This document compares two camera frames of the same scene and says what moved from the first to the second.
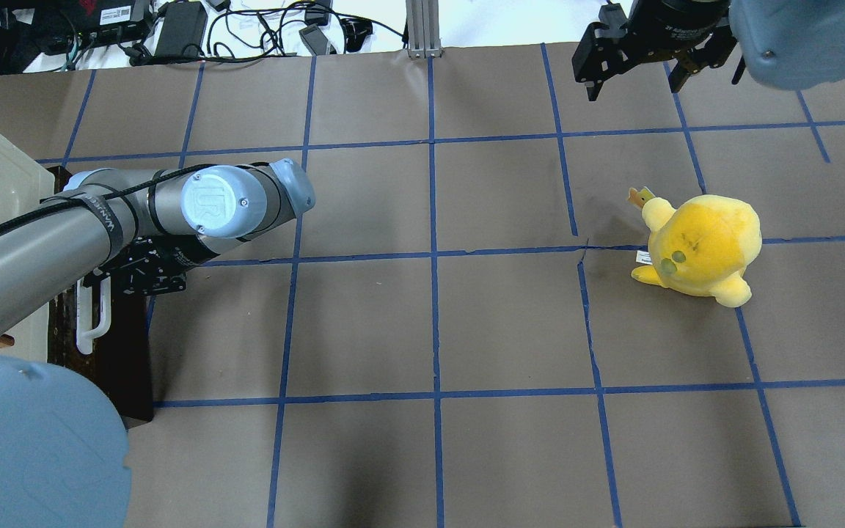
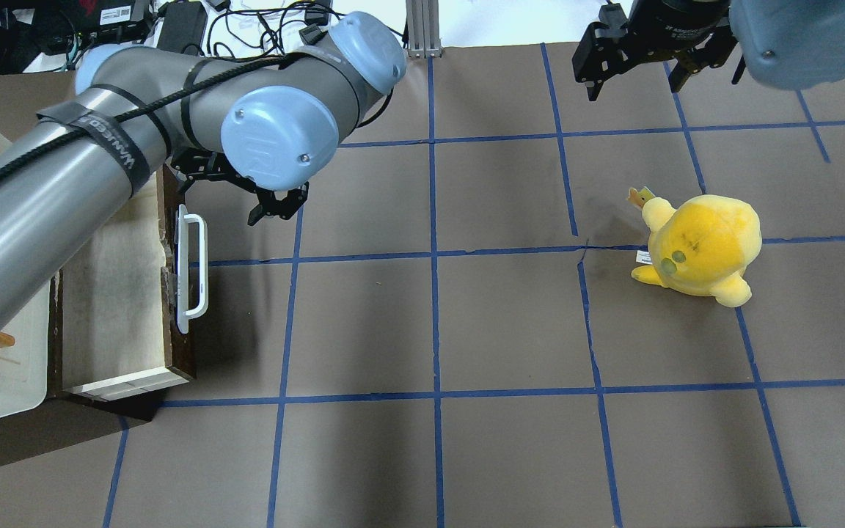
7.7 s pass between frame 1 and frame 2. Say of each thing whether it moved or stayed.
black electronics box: stayed
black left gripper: moved
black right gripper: stayed
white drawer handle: moved
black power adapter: stayed
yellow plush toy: stayed
